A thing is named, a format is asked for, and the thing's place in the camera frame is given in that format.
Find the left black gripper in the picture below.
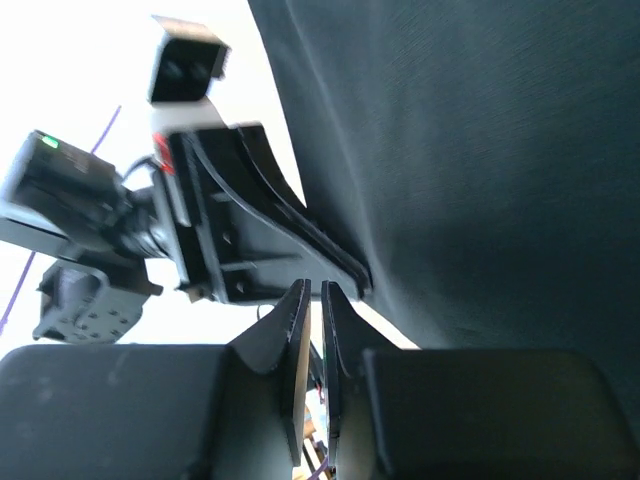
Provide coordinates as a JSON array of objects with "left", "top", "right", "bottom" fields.
[{"left": 153, "top": 124, "right": 372, "bottom": 305}]

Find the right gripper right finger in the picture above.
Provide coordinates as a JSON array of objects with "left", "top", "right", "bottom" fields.
[{"left": 321, "top": 281, "right": 398, "bottom": 473}]

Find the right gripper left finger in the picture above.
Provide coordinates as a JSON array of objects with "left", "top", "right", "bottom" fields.
[{"left": 230, "top": 279, "right": 311, "bottom": 463}]

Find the black t shirt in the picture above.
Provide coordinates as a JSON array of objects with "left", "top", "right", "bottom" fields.
[{"left": 247, "top": 0, "right": 640, "bottom": 351}]

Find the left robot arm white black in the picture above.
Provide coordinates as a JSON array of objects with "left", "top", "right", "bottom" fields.
[{"left": 1, "top": 124, "right": 372, "bottom": 345}]

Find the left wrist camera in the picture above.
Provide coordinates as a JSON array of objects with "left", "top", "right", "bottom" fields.
[{"left": 148, "top": 15, "right": 230, "bottom": 131}]

